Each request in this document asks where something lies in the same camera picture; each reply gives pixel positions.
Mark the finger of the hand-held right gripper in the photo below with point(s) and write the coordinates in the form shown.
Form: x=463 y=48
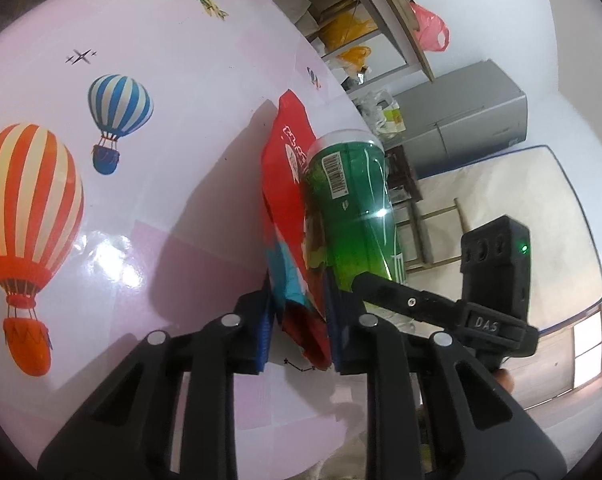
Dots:
x=406 y=302

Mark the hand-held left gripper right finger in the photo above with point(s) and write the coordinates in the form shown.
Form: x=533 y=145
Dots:
x=335 y=340

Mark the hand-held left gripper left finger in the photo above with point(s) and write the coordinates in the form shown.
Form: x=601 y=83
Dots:
x=265 y=345

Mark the green can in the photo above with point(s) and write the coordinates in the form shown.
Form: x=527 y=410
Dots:
x=351 y=210

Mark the red snack bag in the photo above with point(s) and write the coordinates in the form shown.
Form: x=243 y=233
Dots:
x=286 y=195

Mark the person's right hand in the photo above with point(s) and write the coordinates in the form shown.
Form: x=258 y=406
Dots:
x=506 y=379

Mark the wooden chair dark seat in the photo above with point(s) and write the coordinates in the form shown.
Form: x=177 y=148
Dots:
x=462 y=215

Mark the white mattress blue edge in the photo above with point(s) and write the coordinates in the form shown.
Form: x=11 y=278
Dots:
x=556 y=200

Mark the dark wooden stool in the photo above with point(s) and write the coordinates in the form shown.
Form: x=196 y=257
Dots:
x=401 y=165

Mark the grey cabinet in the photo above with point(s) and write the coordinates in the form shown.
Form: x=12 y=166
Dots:
x=461 y=120

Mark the small yellow plastic bag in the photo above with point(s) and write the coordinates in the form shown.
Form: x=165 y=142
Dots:
x=356 y=56

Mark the pink plastic bag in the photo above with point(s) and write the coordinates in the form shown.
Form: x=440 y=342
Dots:
x=431 y=32

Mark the white wooden shelf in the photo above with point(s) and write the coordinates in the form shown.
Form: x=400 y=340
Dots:
x=396 y=10

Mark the white foam cushion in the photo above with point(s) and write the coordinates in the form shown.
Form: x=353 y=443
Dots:
x=286 y=2

